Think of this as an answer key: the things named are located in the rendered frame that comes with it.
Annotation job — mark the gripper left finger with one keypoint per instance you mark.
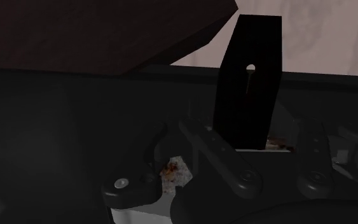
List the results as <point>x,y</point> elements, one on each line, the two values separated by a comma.
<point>225,161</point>

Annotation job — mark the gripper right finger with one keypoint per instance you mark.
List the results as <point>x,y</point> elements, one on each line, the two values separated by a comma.
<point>315,161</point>

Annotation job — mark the dark brown wooden furniture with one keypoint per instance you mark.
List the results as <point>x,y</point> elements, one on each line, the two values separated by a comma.
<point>98,34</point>

